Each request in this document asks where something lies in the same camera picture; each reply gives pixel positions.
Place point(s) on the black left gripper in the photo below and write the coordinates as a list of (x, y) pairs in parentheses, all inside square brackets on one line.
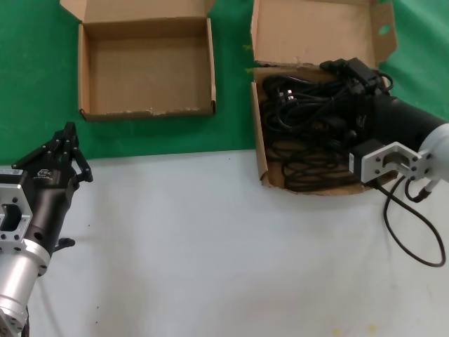
[(49, 200)]

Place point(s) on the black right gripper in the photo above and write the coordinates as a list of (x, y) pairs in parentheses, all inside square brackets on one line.
[(396, 119)]

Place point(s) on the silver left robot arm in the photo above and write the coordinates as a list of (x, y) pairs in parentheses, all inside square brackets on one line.
[(17, 281)]

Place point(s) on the larger brown cardboard box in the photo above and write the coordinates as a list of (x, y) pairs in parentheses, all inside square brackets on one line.
[(315, 31)]

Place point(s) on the smaller brown cardboard box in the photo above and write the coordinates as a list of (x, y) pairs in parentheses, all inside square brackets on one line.
[(140, 70)]

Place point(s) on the green table cloth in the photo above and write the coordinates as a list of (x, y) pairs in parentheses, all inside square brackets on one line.
[(35, 70)]

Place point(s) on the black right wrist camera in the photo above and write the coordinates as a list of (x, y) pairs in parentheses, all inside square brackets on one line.
[(361, 156)]

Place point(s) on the aluminium left wrist camera mount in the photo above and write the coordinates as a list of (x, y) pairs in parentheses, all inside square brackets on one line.
[(17, 191)]

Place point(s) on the aluminium wrist camera mount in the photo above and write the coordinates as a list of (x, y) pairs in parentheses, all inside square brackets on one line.
[(17, 191), (400, 151)]

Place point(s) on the aluminium right wrist camera mount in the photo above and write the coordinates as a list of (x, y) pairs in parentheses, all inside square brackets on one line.
[(400, 151)]

